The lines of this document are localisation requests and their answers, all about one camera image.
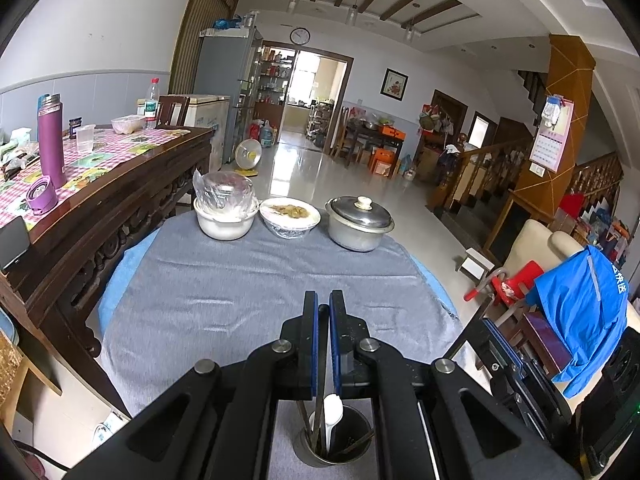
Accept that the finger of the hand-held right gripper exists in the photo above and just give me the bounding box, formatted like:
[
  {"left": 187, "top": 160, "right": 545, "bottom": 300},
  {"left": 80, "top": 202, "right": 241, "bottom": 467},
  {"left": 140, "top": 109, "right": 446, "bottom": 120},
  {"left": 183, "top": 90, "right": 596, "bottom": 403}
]
[
  {"left": 447, "top": 318, "right": 521, "bottom": 411},
  {"left": 487, "top": 321, "right": 573, "bottom": 442}
]

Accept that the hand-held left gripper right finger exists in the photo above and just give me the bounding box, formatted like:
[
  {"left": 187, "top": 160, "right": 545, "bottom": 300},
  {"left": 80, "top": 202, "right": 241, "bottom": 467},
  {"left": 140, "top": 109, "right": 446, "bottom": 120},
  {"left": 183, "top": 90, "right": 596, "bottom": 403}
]
[{"left": 328, "top": 290, "right": 583, "bottom": 480}]

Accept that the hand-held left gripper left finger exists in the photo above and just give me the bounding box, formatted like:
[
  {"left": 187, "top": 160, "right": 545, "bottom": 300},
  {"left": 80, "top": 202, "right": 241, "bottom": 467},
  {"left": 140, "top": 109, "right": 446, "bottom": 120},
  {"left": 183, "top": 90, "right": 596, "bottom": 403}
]
[{"left": 62, "top": 290, "right": 321, "bottom": 480}]

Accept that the single thin chopstick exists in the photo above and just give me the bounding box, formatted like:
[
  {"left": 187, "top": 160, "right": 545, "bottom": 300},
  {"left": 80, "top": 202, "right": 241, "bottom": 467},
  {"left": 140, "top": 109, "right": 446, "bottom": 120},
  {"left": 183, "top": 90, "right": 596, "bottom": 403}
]
[{"left": 311, "top": 305, "right": 331, "bottom": 453}]

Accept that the white plastic spoon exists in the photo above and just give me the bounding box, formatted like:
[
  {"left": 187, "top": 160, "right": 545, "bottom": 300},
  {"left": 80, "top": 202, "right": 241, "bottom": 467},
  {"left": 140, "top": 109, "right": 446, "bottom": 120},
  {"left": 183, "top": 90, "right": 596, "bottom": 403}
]
[{"left": 323, "top": 394, "right": 345, "bottom": 453}]

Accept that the metal utensil holder cup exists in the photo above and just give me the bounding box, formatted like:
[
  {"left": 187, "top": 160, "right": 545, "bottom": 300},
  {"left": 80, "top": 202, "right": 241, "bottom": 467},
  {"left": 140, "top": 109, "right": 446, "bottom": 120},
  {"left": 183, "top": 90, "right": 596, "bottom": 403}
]
[{"left": 292, "top": 402, "right": 376, "bottom": 469}]

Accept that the bundle of dark chopsticks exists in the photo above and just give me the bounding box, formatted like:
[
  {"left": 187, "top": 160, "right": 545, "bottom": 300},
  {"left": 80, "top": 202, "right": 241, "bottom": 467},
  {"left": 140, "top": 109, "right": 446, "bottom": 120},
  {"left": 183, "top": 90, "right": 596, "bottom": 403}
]
[{"left": 297, "top": 400, "right": 376, "bottom": 461}]

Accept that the red child's chair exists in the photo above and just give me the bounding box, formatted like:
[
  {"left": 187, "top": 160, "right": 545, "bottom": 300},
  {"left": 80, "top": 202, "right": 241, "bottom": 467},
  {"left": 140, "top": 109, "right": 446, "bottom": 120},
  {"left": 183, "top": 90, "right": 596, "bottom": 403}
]
[{"left": 464, "top": 260, "right": 545, "bottom": 307}]

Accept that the blue jacket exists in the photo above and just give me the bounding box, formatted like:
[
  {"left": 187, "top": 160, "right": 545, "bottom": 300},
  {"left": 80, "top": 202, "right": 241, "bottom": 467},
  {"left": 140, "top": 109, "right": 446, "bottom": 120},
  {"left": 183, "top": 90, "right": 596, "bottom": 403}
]
[{"left": 532, "top": 245, "right": 629, "bottom": 399}]

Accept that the small white stool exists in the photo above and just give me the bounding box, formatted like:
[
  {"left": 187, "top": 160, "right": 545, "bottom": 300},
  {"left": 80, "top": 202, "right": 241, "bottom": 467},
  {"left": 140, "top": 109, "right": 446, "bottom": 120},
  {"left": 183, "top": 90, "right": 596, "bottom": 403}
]
[{"left": 459, "top": 249, "right": 494, "bottom": 282}]

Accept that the grey table cloth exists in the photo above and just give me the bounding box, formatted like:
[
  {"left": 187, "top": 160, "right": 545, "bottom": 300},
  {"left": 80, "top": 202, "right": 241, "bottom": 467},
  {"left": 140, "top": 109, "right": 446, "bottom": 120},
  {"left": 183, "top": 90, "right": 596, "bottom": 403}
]
[{"left": 100, "top": 205, "right": 463, "bottom": 418}]

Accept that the aluminium pot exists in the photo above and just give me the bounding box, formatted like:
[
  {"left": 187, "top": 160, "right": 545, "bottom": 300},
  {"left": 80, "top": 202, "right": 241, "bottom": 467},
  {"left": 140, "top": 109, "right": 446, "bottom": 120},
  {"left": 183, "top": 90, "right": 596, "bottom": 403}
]
[{"left": 326, "top": 210, "right": 393, "bottom": 253}]

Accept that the cream armchair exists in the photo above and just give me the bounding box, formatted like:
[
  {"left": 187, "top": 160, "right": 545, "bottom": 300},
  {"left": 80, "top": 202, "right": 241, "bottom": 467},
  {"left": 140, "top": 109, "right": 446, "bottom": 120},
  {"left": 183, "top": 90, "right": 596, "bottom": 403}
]
[{"left": 499, "top": 218, "right": 587, "bottom": 308}]

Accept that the plastic-wrapped bowl of food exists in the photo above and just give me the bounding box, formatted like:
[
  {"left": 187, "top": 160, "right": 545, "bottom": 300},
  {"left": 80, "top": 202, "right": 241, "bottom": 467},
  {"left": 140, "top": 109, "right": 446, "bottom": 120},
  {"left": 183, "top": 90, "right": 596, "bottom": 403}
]
[{"left": 259, "top": 197, "right": 321, "bottom": 240}]

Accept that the aluminium pot lid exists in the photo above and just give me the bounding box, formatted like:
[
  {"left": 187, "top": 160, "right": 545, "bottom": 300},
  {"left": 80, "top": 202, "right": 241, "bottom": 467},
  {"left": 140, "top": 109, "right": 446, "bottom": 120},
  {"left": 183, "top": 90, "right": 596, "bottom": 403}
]
[{"left": 325, "top": 196, "right": 396, "bottom": 234}]

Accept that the white pot with plastic bag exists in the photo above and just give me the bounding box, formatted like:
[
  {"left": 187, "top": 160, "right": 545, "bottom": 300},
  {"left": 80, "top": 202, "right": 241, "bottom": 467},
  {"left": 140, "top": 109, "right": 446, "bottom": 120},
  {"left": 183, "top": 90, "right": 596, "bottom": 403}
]
[{"left": 192, "top": 170, "right": 261, "bottom": 241}]

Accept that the wooden stair railing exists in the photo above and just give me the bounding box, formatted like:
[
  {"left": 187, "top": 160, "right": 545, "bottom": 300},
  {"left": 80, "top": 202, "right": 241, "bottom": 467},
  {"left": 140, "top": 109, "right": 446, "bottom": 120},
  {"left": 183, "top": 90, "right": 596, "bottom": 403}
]
[{"left": 425, "top": 132, "right": 625, "bottom": 221}]

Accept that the orange box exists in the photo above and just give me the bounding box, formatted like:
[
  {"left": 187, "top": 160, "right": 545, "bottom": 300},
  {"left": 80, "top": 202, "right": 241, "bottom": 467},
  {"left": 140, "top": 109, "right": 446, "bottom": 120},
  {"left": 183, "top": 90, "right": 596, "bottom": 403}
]
[{"left": 369, "top": 147, "right": 399, "bottom": 179}]

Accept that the light blue table cover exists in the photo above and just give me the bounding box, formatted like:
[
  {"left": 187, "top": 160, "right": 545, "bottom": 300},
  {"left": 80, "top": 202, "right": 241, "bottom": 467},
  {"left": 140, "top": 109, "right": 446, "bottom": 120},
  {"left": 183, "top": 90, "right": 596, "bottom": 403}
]
[{"left": 97, "top": 240, "right": 458, "bottom": 346}]

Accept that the small floor fan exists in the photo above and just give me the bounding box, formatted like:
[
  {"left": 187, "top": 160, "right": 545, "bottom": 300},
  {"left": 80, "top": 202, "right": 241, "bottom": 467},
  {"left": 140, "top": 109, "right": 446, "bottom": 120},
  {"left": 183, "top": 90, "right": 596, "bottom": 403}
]
[{"left": 234, "top": 138, "right": 262, "bottom": 177}]

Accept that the dark wooden dining table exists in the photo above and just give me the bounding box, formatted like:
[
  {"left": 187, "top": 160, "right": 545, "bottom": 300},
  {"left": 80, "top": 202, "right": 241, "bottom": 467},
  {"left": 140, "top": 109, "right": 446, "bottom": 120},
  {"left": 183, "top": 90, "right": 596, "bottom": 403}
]
[{"left": 343, "top": 119, "right": 407, "bottom": 167}]

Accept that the carved wooden side table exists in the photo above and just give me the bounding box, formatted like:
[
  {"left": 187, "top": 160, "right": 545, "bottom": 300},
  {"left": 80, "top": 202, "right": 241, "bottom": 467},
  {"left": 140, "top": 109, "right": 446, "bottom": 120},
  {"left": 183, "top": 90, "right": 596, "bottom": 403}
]
[{"left": 0, "top": 125, "right": 216, "bottom": 418}]

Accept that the wooden column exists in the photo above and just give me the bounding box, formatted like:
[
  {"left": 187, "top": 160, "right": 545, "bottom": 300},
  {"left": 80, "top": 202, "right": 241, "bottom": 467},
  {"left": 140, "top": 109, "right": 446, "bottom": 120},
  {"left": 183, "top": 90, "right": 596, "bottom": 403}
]
[{"left": 514, "top": 34, "right": 597, "bottom": 213}]

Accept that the white chest freezer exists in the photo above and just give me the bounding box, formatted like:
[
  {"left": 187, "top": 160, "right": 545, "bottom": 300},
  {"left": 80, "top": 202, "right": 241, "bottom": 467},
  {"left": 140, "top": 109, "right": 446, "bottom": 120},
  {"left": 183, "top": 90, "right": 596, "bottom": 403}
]
[{"left": 184, "top": 93, "right": 232, "bottom": 173}]

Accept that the wooden chair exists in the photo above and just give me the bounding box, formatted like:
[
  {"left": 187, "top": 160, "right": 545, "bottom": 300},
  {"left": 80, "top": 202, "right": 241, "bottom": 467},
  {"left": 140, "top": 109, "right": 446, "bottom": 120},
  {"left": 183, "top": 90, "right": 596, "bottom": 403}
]
[{"left": 157, "top": 94, "right": 191, "bottom": 129}]

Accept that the checked pink table cover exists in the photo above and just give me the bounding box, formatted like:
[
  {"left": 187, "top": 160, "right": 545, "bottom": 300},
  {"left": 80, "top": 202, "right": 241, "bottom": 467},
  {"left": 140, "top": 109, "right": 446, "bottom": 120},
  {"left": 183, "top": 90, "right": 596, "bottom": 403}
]
[{"left": 0, "top": 127, "right": 192, "bottom": 231}]

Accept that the grey refrigerator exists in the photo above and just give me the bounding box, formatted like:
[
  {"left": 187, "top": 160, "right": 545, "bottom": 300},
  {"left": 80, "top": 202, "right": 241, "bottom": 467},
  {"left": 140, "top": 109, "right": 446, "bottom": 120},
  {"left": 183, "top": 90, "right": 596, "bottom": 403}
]
[{"left": 194, "top": 26, "right": 264, "bottom": 163}]

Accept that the clear food container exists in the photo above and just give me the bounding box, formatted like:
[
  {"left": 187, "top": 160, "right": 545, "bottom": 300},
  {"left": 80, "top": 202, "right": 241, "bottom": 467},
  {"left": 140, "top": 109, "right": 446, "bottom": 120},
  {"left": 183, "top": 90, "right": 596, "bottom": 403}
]
[{"left": 110, "top": 114, "right": 146, "bottom": 135}]

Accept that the plastic water bottle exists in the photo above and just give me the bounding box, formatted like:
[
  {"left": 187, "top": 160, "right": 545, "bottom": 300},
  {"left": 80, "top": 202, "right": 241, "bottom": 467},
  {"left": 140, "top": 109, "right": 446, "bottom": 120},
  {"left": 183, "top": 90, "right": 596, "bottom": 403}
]
[{"left": 144, "top": 77, "right": 161, "bottom": 129}]

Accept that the clear plastic cup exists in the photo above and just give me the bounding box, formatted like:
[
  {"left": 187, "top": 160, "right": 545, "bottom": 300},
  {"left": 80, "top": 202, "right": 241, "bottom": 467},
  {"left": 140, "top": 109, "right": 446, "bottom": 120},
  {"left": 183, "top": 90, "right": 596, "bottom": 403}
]
[{"left": 75, "top": 124, "right": 97, "bottom": 154}]

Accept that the purple thermos cap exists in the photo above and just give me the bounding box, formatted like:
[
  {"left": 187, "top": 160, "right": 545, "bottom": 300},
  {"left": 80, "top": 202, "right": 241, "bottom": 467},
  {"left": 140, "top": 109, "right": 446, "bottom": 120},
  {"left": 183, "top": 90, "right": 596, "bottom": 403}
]
[{"left": 26, "top": 175, "right": 59, "bottom": 216}]

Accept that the black phone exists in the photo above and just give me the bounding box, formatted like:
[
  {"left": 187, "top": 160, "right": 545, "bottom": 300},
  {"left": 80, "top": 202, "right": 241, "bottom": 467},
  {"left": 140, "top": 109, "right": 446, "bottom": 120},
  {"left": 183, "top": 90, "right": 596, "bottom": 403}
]
[{"left": 0, "top": 216, "right": 32, "bottom": 272}]

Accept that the purple thermos bottle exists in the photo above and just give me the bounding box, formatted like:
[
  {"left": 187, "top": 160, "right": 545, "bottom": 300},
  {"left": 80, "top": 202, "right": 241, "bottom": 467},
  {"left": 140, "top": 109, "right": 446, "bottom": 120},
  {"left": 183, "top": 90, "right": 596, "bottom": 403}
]
[{"left": 37, "top": 93, "right": 67, "bottom": 189}]

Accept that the wall calendar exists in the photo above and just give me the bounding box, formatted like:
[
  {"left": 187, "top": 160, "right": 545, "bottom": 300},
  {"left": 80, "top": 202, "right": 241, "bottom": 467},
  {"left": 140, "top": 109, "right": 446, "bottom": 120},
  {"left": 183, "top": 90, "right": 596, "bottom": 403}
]
[{"left": 529, "top": 94, "right": 575, "bottom": 172}]

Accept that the framed wall picture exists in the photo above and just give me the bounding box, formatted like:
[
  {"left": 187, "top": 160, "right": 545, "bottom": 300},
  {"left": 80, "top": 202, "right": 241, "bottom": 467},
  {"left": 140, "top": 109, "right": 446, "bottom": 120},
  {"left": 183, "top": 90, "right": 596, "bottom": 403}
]
[{"left": 380, "top": 68, "right": 409, "bottom": 99}]

